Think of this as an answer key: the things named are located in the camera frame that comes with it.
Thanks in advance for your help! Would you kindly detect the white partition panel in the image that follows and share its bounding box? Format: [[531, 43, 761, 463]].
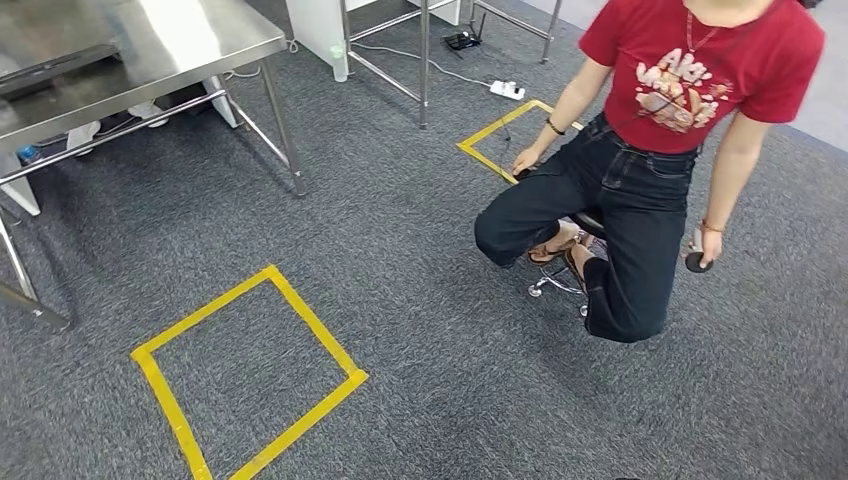
[[284, 0, 462, 82]]

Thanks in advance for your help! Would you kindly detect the yellow floor tape square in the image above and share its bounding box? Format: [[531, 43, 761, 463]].
[[130, 264, 370, 480], [455, 99, 586, 186]]

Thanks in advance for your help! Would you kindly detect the person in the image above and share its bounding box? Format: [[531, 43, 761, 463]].
[[66, 99, 171, 158], [473, 0, 826, 344]]

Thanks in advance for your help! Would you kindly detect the clear plastic bottle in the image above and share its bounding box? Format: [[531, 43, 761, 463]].
[[329, 44, 350, 84]]

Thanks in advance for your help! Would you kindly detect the white floor cable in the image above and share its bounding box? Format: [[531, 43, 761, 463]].
[[351, 42, 493, 88]]

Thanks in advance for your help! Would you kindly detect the black stool chrome base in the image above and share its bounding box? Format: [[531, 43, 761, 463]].
[[526, 210, 609, 318]]

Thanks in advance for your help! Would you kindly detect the stainless steel table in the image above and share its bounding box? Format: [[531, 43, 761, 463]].
[[339, 0, 564, 130]]

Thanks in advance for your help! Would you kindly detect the person's left hand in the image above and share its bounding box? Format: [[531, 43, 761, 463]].
[[688, 225, 725, 270]]

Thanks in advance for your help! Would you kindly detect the stainless steel workbench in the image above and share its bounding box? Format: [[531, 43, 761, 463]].
[[0, 0, 309, 333]]

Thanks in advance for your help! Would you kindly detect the black power adapter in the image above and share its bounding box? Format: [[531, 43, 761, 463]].
[[442, 11, 488, 54]]

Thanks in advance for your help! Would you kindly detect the person's right hand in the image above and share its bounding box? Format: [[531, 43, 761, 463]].
[[511, 144, 546, 178]]

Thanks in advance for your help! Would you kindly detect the white power strip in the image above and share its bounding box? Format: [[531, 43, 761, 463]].
[[489, 80, 527, 102]]

